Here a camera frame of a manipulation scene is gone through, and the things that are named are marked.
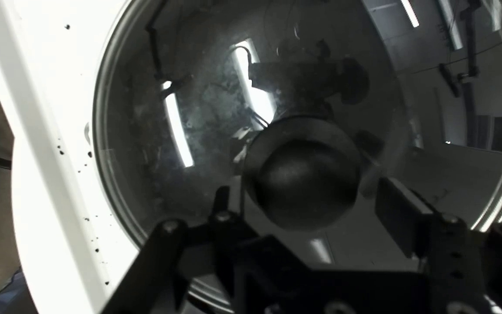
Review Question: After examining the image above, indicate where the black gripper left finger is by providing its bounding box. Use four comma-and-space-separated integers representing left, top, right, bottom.
101, 186, 232, 314

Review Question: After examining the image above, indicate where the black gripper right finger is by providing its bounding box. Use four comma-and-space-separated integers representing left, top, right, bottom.
375, 178, 490, 314

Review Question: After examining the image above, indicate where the glass pot lid black knob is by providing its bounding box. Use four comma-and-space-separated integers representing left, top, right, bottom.
92, 0, 502, 308

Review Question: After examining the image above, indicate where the white plastic tray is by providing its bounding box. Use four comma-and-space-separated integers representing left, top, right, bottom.
0, 0, 138, 314

